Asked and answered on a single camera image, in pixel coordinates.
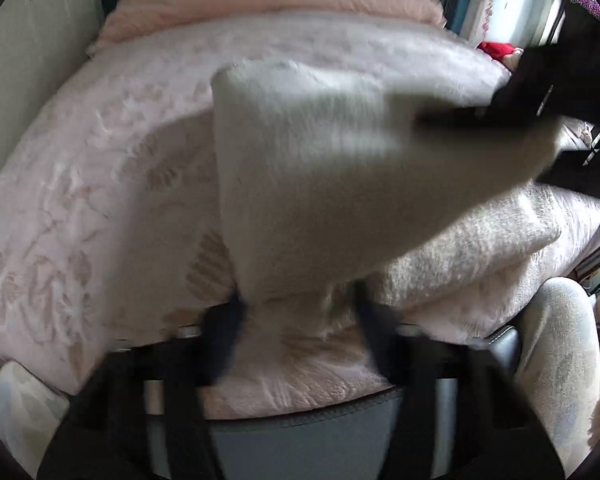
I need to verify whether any patterned light trouser leg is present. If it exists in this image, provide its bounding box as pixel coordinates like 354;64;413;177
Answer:
515;278;600;474

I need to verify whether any cream fuzzy knit sweater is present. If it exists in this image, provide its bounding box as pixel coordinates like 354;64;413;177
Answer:
211;61;560;304

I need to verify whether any red plush toy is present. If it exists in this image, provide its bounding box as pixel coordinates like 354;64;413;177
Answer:
477;41;524;72

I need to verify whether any pale pink embossed bedspread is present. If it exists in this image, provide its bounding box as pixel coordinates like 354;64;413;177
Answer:
0;12;600;394

